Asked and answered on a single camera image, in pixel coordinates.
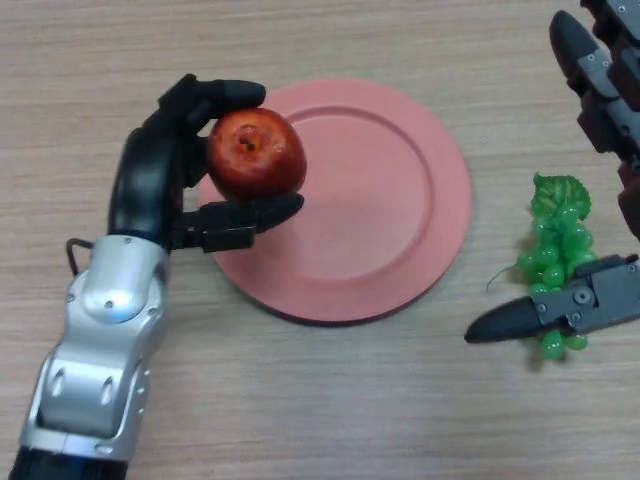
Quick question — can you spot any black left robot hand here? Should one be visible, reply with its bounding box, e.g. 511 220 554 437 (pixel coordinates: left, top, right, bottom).
107 73 306 254

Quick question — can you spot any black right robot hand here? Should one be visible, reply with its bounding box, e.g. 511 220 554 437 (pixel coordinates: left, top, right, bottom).
464 0 640 346

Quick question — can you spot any red apple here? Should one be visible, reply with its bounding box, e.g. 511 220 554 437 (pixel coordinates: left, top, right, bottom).
207 107 308 203

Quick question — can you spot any pink round plate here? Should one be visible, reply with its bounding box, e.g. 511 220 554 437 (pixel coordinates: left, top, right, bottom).
197 78 473 327

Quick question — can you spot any green grape bunch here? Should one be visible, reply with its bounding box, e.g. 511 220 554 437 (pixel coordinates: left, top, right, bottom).
487 172 599 361

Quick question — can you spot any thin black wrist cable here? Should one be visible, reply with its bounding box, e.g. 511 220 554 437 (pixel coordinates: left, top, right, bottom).
65 237 97 277

